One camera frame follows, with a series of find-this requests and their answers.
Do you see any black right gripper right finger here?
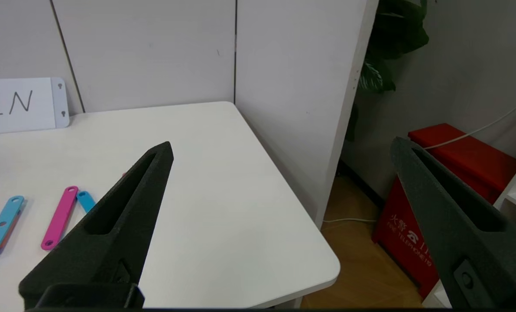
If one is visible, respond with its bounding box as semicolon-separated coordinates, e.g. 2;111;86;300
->
391;136;516;309

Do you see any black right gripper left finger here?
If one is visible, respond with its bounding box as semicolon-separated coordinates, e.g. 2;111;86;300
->
19;141;174;310

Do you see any blue plastic bar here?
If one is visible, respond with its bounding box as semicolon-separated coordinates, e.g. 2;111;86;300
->
76;190;97;214

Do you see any white sign reading BRAIN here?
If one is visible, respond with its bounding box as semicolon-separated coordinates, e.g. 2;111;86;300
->
0;77;70;136

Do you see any red fire telephone box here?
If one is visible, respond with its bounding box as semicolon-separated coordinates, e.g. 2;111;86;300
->
372;123;516;299

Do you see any blue bar with orange dot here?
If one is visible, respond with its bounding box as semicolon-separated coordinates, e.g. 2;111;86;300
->
0;195;25;260

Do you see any green leafy plant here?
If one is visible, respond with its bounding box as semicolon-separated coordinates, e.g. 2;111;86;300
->
344;0;430;142

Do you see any white cable over box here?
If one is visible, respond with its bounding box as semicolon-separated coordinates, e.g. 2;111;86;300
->
422;93;516;150

